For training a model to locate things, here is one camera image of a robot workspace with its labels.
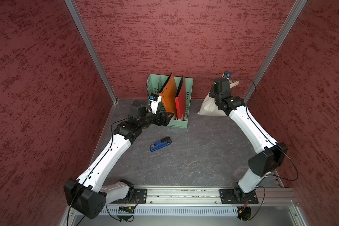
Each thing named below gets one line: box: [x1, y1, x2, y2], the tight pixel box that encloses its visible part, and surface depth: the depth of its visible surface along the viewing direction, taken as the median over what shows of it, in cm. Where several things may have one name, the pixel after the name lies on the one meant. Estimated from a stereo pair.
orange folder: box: [158, 72, 178, 120], surface depth 91 cm
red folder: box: [174, 74, 186, 121], surface depth 87 cm
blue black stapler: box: [149, 136, 172, 153], surface depth 93 cm
